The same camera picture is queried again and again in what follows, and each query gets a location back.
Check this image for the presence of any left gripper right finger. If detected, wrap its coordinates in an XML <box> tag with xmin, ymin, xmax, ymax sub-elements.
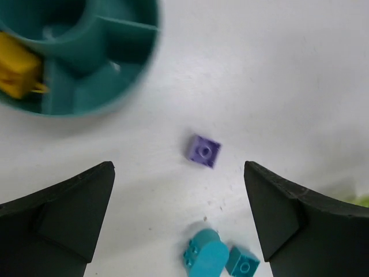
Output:
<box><xmin>244</xmin><ymin>161</ymin><xmax>368</xmax><ymax>276</ymax></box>

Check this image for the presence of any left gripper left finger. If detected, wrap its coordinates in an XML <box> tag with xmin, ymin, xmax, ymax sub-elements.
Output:
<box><xmin>1</xmin><ymin>162</ymin><xmax>115</xmax><ymax>276</ymax></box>

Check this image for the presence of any small purple lego brick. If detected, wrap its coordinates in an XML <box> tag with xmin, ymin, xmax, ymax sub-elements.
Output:
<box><xmin>184</xmin><ymin>134</ymin><xmax>222</xmax><ymax>169</ymax></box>

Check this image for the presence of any yellow lego brick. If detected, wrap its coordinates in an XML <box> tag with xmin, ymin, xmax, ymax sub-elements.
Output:
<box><xmin>1</xmin><ymin>31</ymin><xmax>48</xmax><ymax>99</ymax></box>

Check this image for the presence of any light green lego brick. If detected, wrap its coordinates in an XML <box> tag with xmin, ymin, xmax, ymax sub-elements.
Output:
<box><xmin>346</xmin><ymin>195</ymin><xmax>369</xmax><ymax>208</ymax></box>

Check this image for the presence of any teal square lego brick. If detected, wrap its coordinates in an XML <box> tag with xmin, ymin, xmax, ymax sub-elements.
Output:
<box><xmin>225</xmin><ymin>245</ymin><xmax>260</xmax><ymax>277</ymax></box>

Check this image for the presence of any teal rounded lego brick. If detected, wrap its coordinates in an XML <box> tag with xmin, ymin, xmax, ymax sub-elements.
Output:
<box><xmin>183</xmin><ymin>229</ymin><xmax>229</xmax><ymax>277</ymax></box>

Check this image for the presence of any teal round divided container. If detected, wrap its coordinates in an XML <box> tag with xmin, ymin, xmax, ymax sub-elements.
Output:
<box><xmin>1</xmin><ymin>1</ymin><xmax>160</xmax><ymax>117</ymax></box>

